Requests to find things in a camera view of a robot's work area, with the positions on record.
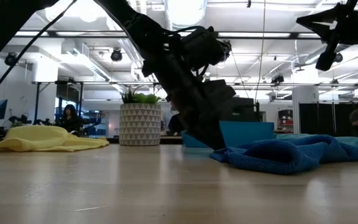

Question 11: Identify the teal microfiber towel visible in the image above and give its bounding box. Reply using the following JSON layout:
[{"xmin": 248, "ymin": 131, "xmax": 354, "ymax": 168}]
[{"xmin": 273, "ymin": 133, "xmax": 358, "ymax": 147}]

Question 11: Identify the black metal table frame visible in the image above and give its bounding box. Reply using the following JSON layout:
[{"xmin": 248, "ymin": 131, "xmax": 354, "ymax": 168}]
[{"xmin": 0, "ymin": 135, "xmax": 358, "ymax": 151}]

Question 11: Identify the blue screen monitor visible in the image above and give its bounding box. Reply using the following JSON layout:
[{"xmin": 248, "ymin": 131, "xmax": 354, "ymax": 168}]
[{"xmin": 0, "ymin": 99, "xmax": 8, "ymax": 121}]

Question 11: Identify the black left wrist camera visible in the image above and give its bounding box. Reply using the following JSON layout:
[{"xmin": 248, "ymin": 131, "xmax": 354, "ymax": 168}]
[{"xmin": 181, "ymin": 26, "xmax": 232, "ymax": 68}]

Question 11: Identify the silver ventilation duct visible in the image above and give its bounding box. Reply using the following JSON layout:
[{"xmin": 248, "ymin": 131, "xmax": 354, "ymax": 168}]
[{"xmin": 163, "ymin": 0, "xmax": 208, "ymax": 30}]

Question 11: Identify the black overhead frame beam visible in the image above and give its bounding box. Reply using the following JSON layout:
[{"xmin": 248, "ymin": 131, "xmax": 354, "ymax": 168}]
[{"xmin": 14, "ymin": 30, "xmax": 321, "ymax": 40}]

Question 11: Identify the black partition curtain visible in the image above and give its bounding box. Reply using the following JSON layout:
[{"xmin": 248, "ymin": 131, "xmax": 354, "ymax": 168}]
[{"xmin": 299, "ymin": 102, "xmax": 358, "ymax": 137}]

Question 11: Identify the succulent in triangle-patterned pot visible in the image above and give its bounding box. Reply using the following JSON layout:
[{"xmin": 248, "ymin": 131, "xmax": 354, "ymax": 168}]
[{"xmin": 119, "ymin": 85, "xmax": 162, "ymax": 146}]

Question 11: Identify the blue microfiber towel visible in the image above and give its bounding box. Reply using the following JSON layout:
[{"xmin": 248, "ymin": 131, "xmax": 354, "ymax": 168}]
[{"xmin": 209, "ymin": 134, "xmax": 358, "ymax": 175}]

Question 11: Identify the yellow microfiber towel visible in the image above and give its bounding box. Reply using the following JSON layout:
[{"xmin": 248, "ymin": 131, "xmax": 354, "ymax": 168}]
[{"xmin": 0, "ymin": 124, "xmax": 110, "ymax": 153}]

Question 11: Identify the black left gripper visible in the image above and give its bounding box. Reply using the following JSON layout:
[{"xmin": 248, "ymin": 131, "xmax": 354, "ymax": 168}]
[{"xmin": 163, "ymin": 77, "xmax": 237, "ymax": 151}]

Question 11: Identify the black computer monitor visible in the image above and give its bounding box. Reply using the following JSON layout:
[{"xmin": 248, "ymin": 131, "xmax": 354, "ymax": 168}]
[{"xmin": 228, "ymin": 96, "xmax": 260, "ymax": 122}]

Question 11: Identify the blue plastic bin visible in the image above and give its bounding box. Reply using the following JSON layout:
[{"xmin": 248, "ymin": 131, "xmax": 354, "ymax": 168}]
[{"xmin": 181, "ymin": 121, "xmax": 275, "ymax": 149}]

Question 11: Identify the red storage shelf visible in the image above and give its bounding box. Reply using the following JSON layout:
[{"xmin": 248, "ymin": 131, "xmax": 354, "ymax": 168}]
[{"xmin": 277, "ymin": 108, "xmax": 294, "ymax": 133}]

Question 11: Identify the black background rig frame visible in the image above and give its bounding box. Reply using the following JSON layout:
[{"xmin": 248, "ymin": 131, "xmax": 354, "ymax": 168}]
[{"xmin": 31, "ymin": 80, "xmax": 167, "ymax": 125}]

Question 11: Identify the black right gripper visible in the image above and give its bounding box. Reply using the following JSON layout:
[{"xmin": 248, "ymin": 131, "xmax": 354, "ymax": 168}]
[{"xmin": 296, "ymin": 7, "xmax": 358, "ymax": 72}]

